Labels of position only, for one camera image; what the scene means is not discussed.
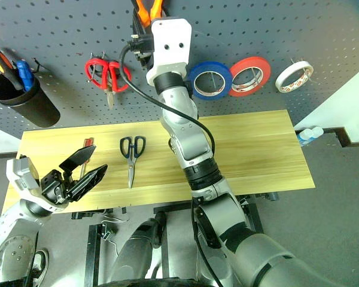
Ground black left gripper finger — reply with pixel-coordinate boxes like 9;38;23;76
67;163;108;201
59;145;96;174

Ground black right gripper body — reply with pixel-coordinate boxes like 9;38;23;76
136;49;153;69

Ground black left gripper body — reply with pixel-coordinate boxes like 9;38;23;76
40;169;78;206

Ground orange black needle-nose pliers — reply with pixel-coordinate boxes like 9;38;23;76
130;0;164;26

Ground red handled screwdriver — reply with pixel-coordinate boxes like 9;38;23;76
79;137;95;180

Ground black blue handled scissors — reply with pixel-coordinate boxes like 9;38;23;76
119;136;147;190

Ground white tape roll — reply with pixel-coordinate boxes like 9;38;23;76
275;60;314;94

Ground grey pegboard wall panel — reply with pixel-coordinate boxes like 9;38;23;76
0;0;359;141

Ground silver double peg hook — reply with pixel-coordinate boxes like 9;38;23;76
89;51;107;78

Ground black plastic cup holder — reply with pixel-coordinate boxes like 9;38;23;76
0;74;61;129

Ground blue tape roll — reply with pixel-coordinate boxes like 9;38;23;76
187;61;232;100

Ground red tape roll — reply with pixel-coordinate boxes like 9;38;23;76
228;56;272;97

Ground silver long peg hook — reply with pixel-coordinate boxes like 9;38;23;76
290;58;315;84

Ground white plastic bottle blue label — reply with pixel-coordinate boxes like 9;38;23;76
309;126;325;139
296;129;315;146

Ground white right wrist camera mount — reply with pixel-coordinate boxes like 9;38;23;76
145;17;193;86

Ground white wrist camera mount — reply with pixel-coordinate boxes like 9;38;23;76
5;157;69;213
145;17;193;86

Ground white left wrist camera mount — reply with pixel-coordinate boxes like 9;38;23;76
5;157;69;213

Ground thin white wire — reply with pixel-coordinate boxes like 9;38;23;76
100;213;129;255

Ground red handled scissors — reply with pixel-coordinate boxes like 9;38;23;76
84;57;132;110

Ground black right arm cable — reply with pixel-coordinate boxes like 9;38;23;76
119;34;225;287

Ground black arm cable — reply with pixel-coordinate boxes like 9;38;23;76
23;248;50;287
119;34;225;287

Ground black metal table frame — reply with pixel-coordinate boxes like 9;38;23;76
71;191;281;287

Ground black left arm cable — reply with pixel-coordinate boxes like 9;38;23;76
23;248;50;287

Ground blue handled screwdriver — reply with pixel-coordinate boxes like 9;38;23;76
16;60;35;93

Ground black cable tie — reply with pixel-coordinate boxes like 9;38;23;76
32;57;48;72

